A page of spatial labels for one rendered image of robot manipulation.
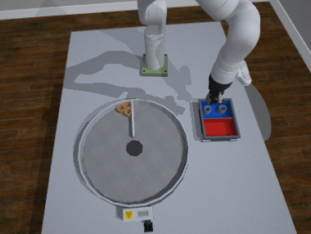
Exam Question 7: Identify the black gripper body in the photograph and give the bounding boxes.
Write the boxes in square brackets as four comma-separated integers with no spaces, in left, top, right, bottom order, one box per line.
[209,72,232,96]

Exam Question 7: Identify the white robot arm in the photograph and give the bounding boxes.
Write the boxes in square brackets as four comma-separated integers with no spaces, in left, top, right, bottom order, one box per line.
[137,0,260,86]

